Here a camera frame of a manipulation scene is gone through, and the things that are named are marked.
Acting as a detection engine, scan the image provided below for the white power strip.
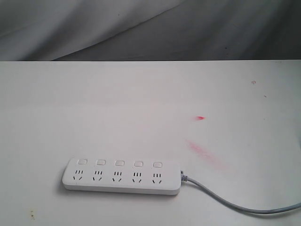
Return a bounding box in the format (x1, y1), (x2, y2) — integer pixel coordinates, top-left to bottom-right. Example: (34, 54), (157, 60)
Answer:
(62, 156), (182, 195)

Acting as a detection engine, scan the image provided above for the grey backdrop cloth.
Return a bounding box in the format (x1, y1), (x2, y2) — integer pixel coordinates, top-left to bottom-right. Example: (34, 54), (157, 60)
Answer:
(0, 0), (301, 61)

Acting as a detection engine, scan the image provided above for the grey power cable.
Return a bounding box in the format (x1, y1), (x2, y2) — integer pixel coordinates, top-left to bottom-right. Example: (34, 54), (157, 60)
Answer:
(180, 169), (301, 214)

